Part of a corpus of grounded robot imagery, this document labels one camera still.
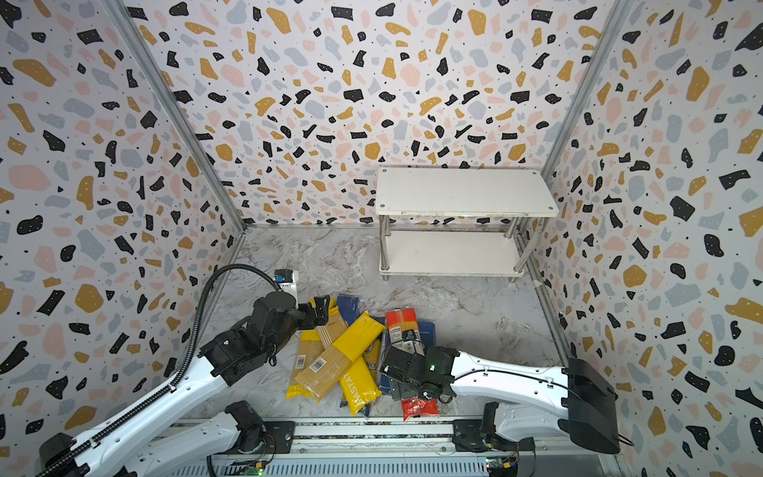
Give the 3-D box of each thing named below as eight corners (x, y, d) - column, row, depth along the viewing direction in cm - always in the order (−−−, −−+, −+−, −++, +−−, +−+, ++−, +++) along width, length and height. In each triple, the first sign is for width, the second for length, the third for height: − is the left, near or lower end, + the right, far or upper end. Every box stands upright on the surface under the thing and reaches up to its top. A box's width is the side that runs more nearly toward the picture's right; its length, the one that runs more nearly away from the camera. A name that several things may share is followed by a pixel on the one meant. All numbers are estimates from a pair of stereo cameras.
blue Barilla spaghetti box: (335, 326, 96) (333, 318, 92) (339, 301, 102) (337, 294, 98) (358, 326, 96) (357, 319, 92) (361, 302, 102) (360, 294, 98)
